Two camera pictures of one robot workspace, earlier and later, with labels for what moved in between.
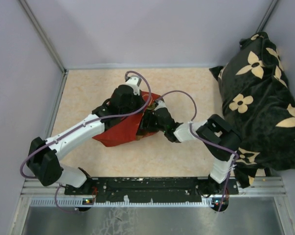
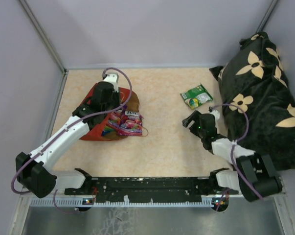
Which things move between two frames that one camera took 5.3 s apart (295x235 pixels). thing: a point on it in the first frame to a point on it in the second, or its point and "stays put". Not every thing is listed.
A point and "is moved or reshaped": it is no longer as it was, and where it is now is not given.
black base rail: (154, 190) stays put
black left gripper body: (127, 98) to (108, 107)
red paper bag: (125, 130) is moved or reshaped
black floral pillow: (257, 101) stays put
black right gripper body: (147, 120) to (194, 121)
